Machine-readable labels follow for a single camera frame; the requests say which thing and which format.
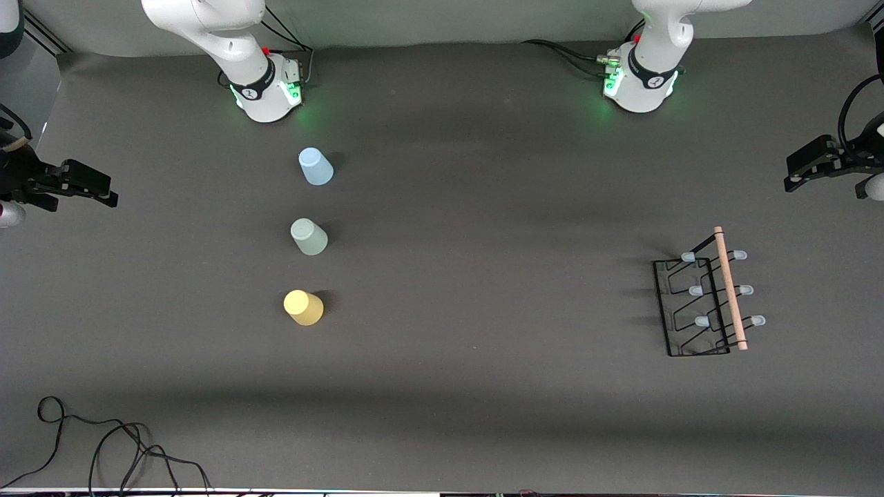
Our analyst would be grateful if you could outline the black wire cup holder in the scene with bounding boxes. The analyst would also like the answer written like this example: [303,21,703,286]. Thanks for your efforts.
[653,226,766,358]

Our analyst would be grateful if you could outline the pale green plastic cup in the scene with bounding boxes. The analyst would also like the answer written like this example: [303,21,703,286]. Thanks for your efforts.
[290,218,329,256]

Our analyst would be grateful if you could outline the yellow plastic cup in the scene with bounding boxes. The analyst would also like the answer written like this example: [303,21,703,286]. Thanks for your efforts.
[283,289,325,327]

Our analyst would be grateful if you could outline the light blue plastic cup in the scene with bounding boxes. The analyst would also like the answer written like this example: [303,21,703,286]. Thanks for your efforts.
[298,147,334,186]

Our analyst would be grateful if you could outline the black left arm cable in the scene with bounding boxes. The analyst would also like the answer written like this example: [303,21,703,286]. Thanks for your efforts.
[838,74,884,156]

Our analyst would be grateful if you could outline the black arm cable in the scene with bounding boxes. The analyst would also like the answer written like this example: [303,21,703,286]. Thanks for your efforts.
[0,104,33,142]
[838,74,884,156]

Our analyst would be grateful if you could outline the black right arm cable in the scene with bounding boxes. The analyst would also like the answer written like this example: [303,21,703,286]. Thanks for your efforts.
[0,104,33,142]

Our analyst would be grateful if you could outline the loose black table cable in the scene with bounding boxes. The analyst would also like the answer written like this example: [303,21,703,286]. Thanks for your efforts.
[0,396,211,496]

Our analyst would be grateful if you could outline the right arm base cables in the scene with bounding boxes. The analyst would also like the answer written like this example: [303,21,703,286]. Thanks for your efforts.
[218,6,316,89]

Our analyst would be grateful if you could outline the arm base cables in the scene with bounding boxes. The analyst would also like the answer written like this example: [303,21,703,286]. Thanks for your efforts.
[521,39,622,78]
[218,6,316,89]

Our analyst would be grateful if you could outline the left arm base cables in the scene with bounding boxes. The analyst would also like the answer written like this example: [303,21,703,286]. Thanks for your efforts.
[521,39,622,78]

